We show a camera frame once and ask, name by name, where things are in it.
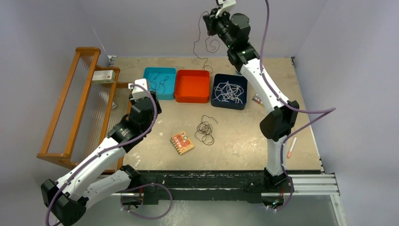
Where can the colour marker pack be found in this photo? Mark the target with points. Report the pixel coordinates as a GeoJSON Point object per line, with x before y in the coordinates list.
{"type": "Point", "coordinates": [257, 99]}

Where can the white red small box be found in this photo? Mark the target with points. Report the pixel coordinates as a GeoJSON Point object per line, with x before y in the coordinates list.
{"type": "Point", "coordinates": [103, 77]}

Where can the aluminium frame rail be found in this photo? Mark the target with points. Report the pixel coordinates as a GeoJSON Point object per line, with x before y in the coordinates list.
{"type": "Point", "coordinates": [304, 184]}

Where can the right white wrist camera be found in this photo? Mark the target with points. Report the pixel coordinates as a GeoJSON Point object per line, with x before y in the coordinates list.
{"type": "Point", "coordinates": [224, 6]}

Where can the teal plastic bin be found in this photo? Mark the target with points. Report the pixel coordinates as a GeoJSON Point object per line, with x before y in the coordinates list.
{"type": "Point", "coordinates": [162, 80]}

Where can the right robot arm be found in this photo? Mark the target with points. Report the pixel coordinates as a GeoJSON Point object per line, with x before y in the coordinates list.
{"type": "Point", "coordinates": [233, 31]}

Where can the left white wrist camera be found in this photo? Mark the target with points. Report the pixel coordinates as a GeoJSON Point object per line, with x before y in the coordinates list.
{"type": "Point", "coordinates": [138, 90]}

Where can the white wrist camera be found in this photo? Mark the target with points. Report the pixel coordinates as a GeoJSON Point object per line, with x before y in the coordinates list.
{"type": "Point", "coordinates": [138, 90]}
{"type": "Point", "coordinates": [224, 6]}

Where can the pink white pen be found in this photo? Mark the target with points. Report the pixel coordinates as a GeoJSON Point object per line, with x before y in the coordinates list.
{"type": "Point", "coordinates": [291, 147]}

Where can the orange plastic bin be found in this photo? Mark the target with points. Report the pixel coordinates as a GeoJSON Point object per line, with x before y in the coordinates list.
{"type": "Point", "coordinates": [192, 86]}

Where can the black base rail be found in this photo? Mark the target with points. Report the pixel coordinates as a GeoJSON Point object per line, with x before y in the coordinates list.
{"type": "Point", "coordinates": [153, 186]}

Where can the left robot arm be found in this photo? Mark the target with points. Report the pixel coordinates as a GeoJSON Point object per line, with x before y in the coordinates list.
{"type": "Point", "coordinates": [70, 196]}

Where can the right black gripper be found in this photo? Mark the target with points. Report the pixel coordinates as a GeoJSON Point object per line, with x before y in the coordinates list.
{"type": "Point", "coordinates": [211, 21]}

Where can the dark blue plastic bin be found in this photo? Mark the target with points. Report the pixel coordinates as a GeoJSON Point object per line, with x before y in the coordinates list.
{"type": "Point", "coordinates": [229, 91]}

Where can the wooden rack shelf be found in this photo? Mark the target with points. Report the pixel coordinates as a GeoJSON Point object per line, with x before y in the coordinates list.
{"type": "Point", "coordinates": [85, 111]}

